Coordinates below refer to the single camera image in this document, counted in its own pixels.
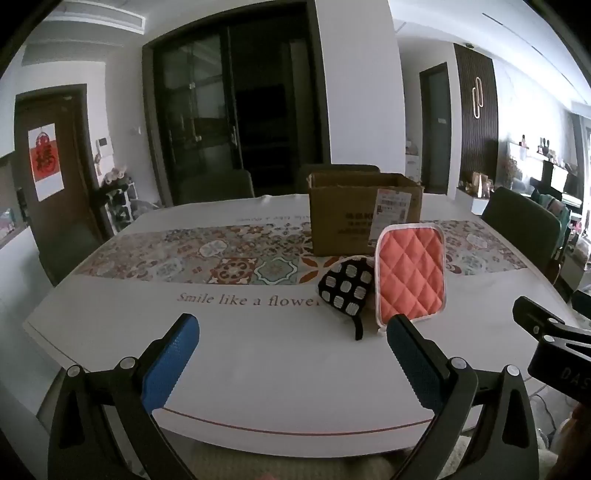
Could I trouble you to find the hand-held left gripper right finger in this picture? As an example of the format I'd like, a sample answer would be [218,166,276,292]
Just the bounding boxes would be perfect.
[386,315,540,480]

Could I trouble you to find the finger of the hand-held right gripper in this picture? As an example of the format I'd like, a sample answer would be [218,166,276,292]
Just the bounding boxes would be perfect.
[513,296,591,357]

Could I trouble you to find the black white checkered pot holder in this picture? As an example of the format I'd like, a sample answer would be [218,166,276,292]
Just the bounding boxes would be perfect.
[316,256,376,341]

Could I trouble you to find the white low cabinet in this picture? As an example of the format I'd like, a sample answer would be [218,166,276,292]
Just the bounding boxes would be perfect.
[456,185,496,216]

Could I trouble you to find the brown cardboard box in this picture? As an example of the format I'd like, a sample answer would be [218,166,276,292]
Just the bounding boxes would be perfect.
[308,172,424,257]

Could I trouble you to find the person's right forearm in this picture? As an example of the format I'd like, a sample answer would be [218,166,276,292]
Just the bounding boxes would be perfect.
[551,404,591,480]

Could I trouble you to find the dark glass sliding doors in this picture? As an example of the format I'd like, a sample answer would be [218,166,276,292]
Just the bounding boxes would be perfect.
[142,2,331,207]

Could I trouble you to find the green hanging clothes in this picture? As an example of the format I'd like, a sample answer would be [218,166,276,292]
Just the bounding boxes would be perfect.
[538,194,572,234]

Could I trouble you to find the white wall shelf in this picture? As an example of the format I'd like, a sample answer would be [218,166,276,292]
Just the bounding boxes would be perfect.
[508,134,580,169]

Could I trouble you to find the orange quilted pot holder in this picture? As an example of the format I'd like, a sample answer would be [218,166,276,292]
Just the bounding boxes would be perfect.
[374,223,448,334]

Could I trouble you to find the white shoe rack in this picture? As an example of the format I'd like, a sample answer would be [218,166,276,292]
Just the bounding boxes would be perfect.
[99,178,139,232]

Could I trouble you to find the white patterned tablecloth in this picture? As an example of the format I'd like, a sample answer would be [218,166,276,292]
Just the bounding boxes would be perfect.
[23,191,583,448]

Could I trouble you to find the dark interior door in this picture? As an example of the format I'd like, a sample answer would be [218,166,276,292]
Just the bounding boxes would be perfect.
[419,62,456,195]

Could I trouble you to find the dark green chair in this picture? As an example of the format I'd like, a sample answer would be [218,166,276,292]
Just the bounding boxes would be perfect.
[481,186,563,282]
[298,164,382,192]
[178,170,256,206]

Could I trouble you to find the red and white door poster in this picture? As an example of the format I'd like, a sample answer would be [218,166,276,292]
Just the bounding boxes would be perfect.
[28,122,64,202]

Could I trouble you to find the brown wooden door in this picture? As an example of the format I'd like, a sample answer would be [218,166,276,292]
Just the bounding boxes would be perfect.
[14,83,112,278]

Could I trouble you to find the ceiling air vent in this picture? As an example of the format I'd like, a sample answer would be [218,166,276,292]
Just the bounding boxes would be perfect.
[60,9,147,47]

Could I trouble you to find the dark slatted wall panel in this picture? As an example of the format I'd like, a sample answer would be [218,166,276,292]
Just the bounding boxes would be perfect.
[455,44,500,190]

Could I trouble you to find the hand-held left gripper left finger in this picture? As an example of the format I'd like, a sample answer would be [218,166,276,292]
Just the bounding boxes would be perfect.
[47,313,200,480]

